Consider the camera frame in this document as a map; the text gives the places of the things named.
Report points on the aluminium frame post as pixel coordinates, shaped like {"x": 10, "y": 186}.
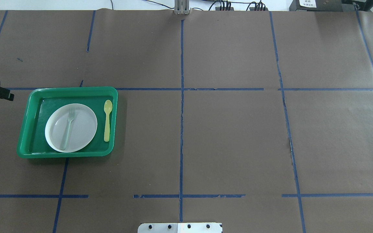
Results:
{"x": 181, "y": 7}

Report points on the green plastic tray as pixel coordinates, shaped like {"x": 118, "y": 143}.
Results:
{"x": 43, "y": 102}

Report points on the black power strip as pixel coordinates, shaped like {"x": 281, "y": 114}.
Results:
{"x": 224, "y": 6}
{"x": 257, "y": 6}

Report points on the pale mint plastic fork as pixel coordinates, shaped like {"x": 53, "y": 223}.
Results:
{"x": 70, "y": 118}

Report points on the black computer box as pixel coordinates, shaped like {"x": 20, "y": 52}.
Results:
{"x": 316, "y": 5}

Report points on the far black power strip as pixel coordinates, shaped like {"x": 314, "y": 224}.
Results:
{"x": 257, "y": 6}

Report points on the near black power strip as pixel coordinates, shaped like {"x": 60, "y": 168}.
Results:
{"x": 224, "y": 6}

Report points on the yellow plastic spoon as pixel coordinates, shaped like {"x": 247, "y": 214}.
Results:
{"x": 108, "y": 107}

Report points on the white round plate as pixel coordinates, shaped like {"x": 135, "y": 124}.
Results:
{"x": 83, "y": 128}

